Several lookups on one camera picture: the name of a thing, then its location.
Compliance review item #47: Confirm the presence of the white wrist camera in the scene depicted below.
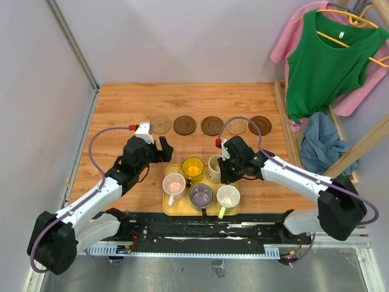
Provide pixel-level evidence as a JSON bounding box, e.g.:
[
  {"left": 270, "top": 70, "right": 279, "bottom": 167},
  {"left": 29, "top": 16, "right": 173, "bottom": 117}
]
[
  {"left": 134, "top": 122, "right": 154, "bottom": 144},
  {"left": 221, "top": 139, "right": 230, "bottom": 161}
]

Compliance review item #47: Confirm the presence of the white mug yellow handle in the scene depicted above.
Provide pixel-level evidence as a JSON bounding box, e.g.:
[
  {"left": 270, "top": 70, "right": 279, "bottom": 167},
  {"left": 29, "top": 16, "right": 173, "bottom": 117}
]
[{"left": 216, "top": 185, "right": 241, "bottom": 220}]

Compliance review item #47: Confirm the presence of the cream ceramic mug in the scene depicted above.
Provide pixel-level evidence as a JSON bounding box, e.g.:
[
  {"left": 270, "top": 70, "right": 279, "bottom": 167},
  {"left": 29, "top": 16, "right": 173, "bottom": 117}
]
[{"left": 207, "top": 155, "right": 222, "bottom": 184}]

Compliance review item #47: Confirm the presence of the yellow glass mug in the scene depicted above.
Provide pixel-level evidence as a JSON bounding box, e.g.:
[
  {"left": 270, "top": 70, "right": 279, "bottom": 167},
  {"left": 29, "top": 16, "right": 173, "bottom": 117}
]
[{"left": 182, "top": 157, "right": 205, "bottom": 187}]

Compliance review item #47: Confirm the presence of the yellow clothes hanger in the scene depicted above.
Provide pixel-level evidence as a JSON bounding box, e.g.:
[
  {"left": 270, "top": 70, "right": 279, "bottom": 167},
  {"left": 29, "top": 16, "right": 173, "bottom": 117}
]
[{"left": 296, "top": 9, "right": 388, "bottom": 68}]

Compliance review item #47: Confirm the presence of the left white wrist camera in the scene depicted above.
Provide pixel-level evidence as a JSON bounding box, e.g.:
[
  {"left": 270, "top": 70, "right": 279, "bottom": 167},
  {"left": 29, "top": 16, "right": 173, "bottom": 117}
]
[{"left": 134, "top": 122, "right": 154, "bottom": 144}]

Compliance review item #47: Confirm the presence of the dark brown coaster back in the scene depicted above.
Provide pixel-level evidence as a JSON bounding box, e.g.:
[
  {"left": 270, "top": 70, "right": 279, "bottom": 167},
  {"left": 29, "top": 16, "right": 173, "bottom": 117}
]
[{"left": 173, "top": 116, "right": 196, "bottom": 136}]

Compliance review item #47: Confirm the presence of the yellow plastic tray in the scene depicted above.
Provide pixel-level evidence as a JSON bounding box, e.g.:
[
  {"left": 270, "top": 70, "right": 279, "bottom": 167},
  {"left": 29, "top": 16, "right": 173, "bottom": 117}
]
[{"left": 162, "top": 175, "right": 241, "bottom": 217}]

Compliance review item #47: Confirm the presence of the pink ceramic mug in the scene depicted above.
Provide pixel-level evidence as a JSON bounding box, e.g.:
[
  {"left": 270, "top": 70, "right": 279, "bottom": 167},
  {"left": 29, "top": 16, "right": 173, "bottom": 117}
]
[{"left": 162, "top": 173, "right": 186, "bottom": 207}]

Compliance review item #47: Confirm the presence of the pink t-shirt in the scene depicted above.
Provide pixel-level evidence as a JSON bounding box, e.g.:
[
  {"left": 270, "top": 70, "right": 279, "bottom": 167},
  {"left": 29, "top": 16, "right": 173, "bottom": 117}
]
[{"left": 270, "top": 1, "right": 388, "bottom": 133}]

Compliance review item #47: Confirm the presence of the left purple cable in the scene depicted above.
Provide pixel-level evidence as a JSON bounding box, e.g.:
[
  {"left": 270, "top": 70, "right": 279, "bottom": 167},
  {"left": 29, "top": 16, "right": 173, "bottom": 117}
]
[{"left": 29, "top": 124, "right": 137, "bottom": 273}]

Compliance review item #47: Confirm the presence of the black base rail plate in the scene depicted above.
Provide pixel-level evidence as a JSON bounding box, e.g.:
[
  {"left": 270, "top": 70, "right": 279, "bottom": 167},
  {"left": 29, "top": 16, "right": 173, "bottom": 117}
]
[{"left": 89, "top": 208, "right": 314, "bottom": 260}]

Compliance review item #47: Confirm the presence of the blue crumpled cloth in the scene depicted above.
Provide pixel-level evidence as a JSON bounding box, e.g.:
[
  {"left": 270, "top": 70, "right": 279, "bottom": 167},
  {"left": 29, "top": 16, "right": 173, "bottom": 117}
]
[{"left": 300, "top": 111, "right": 354, "bottom": 175}]

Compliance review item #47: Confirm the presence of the wooden rack frame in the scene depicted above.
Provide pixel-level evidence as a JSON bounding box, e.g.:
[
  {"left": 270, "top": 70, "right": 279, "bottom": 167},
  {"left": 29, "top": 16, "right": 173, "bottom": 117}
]
[{"left": 270, "top": 1, "right": 388, "bottom": 174}]

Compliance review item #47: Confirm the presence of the green tank top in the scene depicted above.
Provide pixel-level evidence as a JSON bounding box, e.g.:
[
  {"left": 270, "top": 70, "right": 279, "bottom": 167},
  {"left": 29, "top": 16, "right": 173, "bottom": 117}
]
[{"left": 285, "top": 9, "right": 389, "bottom": 124}]

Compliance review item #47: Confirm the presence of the aluminium corner profile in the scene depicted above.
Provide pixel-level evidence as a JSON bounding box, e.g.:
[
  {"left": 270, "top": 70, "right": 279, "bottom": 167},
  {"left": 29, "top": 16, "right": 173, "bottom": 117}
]
[{"left": 45, "top": 0, "right": 100, "bottom": 92}]

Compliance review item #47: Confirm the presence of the woven coaster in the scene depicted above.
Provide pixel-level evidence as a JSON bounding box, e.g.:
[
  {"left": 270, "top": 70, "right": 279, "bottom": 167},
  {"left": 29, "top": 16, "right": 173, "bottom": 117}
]
[
  {"left": 151, "top": 116, "right": 171, "bottom": 135},
  {"left": 226, "top": 119, "right": 247, "bottom": 135}
]

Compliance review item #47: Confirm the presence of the purple cable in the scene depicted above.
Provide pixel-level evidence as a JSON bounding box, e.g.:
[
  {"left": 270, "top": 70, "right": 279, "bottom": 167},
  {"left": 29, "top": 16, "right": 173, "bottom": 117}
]
[
  {"left": 29, "top": 124, "right": 137, "bottom": 273},
  {"left": 216, "top": 116, "right": 380, "bottom": 228}
]

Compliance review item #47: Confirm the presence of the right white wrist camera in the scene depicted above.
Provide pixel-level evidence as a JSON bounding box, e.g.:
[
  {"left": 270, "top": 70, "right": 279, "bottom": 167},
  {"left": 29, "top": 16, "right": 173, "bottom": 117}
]
[{"left": 221, "top": 139, "right": 230, "bottom": 161}]

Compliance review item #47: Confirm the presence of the purple ceramic mug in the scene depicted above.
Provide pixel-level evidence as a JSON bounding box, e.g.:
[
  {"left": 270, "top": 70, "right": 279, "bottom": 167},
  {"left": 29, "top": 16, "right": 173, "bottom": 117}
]
[{"left": 189, "top": 183, "right": 213, "bottom": 217}]

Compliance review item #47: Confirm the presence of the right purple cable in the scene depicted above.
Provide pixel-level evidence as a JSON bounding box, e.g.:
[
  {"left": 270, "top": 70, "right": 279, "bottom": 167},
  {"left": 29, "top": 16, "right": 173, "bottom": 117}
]
[{"left": 216, "top": 116, "right": 380, "bottom": 228}]

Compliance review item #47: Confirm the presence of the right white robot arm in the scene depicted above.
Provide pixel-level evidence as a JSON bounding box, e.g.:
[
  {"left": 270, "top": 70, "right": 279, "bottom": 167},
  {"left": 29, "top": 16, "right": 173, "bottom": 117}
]
[{"left": 215, "top": 136, "right": 367, "bottom": 243}]

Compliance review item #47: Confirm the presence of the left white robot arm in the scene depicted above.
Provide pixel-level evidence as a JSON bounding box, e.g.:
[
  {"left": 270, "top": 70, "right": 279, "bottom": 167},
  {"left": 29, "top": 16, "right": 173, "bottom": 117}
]
[{"left": 27, "top": 136, "right": 173, "bottom": 275}]

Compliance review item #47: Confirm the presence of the dark brown coaster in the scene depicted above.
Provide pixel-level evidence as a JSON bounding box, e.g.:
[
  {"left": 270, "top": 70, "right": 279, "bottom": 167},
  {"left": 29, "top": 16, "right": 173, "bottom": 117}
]
[
  {"left": 201, "top": 116, "right": 224, "bottom": 136},
  {"left": 173, "top": 116, "right": 196, "bottom": 136},
  {"left": 248, "top": 116, "right": 272, "bottom": 136}
]

